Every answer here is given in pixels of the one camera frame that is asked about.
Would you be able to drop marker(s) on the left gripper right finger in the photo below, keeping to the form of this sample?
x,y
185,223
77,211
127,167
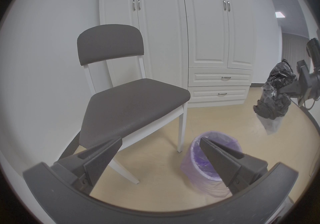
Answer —
x,y
222,163

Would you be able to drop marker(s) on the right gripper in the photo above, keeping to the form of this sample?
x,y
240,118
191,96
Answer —
x,y
306,85

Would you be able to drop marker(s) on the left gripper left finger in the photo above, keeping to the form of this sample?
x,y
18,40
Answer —
x,y
100,163

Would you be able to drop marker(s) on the black plastic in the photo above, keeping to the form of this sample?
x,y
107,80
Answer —
x,y
275,105

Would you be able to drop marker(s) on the purple plastic bag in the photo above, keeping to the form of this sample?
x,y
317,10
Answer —
x,y
190,165

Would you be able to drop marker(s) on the grey curtain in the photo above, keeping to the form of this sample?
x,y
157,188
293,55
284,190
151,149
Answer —
x,y
295,50

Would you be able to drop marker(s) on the grey and white chair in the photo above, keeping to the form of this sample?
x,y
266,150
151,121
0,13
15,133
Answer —
x,y
135,105

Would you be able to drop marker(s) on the ceiling light panel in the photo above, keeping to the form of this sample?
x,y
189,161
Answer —
x,y
280,14

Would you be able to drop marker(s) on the white wardrobe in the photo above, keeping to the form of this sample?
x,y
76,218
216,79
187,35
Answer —
x,y
207,30

